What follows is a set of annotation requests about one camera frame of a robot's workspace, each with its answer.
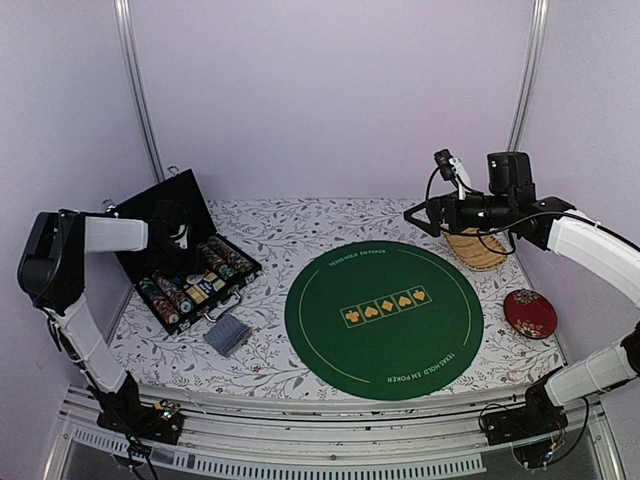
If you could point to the aluminium front rail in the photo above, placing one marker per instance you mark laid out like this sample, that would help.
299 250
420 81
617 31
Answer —
436 437

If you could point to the poker chip row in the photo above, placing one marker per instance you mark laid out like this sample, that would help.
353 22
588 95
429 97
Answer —
174 293
160 302
223 259

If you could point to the left aluminium frame post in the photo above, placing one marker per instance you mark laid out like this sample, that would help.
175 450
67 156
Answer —
124 23

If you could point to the poker chip row left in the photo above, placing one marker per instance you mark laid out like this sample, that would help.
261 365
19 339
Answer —
160 302

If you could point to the black poker chip case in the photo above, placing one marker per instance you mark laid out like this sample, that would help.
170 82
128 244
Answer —
178 220

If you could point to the red floral round box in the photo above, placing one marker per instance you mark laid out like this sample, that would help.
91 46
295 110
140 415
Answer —
530 314

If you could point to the poker chip row middle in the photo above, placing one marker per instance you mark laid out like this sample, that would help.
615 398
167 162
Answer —
174 293

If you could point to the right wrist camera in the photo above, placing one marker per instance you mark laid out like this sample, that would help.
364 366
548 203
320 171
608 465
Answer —
452 169

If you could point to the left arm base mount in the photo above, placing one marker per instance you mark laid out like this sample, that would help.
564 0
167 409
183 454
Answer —
161 422

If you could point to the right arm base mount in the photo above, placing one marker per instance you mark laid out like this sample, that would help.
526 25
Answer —
504 425

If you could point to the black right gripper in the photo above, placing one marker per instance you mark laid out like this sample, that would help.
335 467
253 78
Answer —
436 207

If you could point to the grey card stack holder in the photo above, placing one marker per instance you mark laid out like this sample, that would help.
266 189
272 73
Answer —
227 334

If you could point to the aluminium frame post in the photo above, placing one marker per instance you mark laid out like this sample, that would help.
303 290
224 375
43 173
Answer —
124 23
532 60

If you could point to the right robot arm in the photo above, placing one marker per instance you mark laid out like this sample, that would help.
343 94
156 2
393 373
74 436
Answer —
551 224

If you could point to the blue playing card deck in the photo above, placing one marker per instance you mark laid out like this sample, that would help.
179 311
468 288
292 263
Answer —
201 287

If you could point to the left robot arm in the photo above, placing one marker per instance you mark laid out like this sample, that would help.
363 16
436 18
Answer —
51 272

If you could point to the floral patterned tablecloth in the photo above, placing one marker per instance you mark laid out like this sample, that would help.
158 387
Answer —
283 236

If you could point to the round green poker mat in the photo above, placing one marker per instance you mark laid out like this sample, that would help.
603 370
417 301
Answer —
384 320

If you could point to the right aluminium frame post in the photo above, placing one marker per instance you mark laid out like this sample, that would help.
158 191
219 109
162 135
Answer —
532 60

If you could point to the poker chip row right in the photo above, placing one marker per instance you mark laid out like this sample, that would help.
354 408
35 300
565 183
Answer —
223 259

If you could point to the round woven bamboo tray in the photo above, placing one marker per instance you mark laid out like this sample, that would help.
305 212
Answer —
476 249

